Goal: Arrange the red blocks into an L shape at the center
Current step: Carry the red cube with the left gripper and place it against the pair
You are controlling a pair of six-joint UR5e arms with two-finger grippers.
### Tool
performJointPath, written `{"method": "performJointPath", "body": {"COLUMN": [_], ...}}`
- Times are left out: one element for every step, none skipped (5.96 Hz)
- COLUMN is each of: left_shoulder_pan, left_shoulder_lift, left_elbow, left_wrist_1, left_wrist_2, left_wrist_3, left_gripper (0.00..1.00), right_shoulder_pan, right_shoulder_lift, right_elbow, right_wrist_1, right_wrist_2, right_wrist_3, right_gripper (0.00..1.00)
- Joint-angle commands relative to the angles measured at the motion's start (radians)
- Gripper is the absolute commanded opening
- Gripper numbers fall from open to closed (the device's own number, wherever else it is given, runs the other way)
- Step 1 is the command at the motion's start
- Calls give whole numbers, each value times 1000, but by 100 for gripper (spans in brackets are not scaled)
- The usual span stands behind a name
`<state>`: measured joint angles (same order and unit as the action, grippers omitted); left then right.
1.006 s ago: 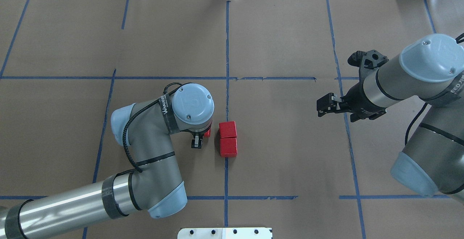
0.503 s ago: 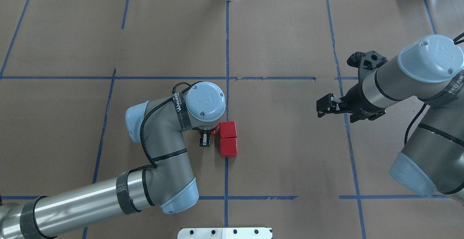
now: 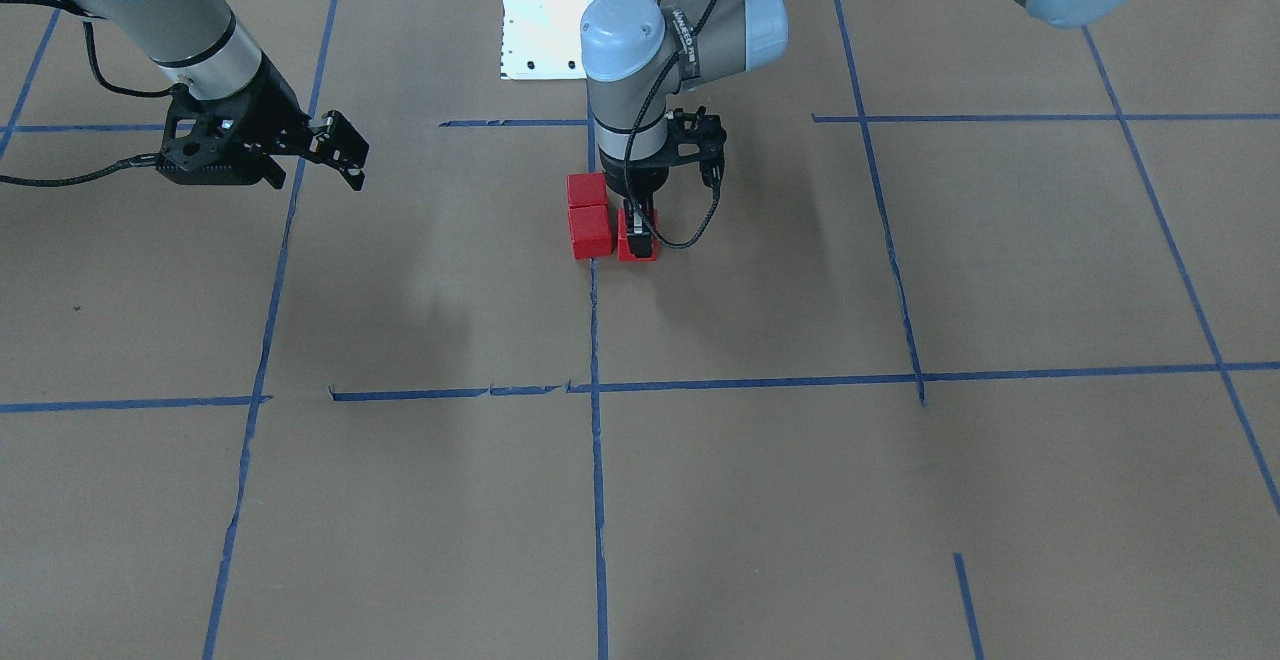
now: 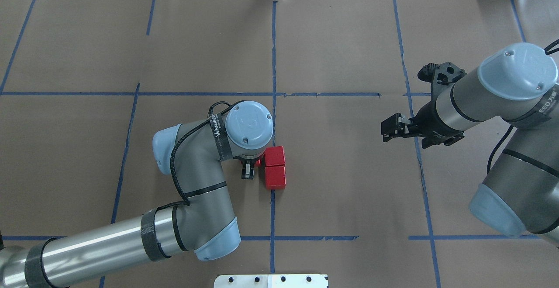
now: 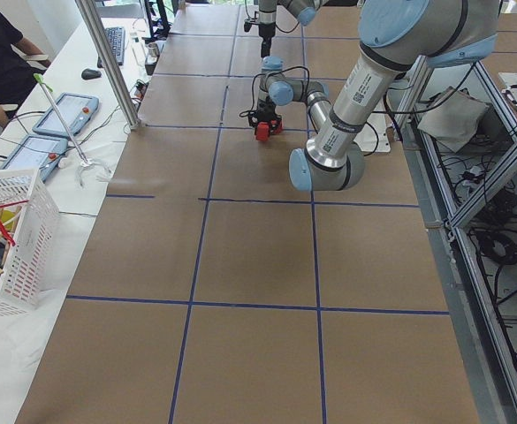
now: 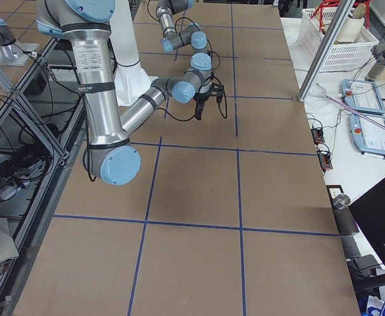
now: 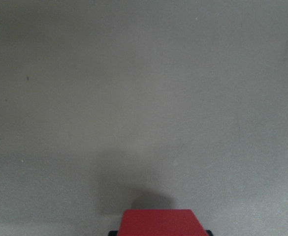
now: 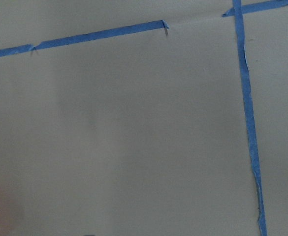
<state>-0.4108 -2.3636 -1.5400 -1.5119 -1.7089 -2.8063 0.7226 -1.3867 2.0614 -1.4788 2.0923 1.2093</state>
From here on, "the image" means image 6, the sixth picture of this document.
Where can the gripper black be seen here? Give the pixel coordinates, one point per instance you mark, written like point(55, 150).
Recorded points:
point(201, 97)

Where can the reacher grabber stick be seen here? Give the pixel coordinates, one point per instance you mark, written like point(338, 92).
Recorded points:
point(346, 107)

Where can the teach pendant far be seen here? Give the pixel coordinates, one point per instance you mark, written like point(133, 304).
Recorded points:
point(363, 96)

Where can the teach pendant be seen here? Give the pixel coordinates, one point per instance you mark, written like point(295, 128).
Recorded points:
point(368, 137)
point(363, 96)

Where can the white plastic basket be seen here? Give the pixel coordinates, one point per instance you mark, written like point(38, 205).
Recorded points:
point(344, 55)

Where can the metal cup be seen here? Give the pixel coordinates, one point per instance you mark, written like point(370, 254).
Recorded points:
point(341, 201)

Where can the teach pendant near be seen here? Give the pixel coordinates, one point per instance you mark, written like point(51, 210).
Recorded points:
point(368, 137)

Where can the black monitor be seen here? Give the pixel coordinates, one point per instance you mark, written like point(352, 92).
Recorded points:
point(368, 212)

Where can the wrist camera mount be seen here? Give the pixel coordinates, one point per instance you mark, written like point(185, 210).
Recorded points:
point(216, 90)

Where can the white pedestal column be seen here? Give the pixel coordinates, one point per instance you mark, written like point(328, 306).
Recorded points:
point(131, 80)

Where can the aluminium frame post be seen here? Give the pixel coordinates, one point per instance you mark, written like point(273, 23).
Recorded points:
point(325, 47)

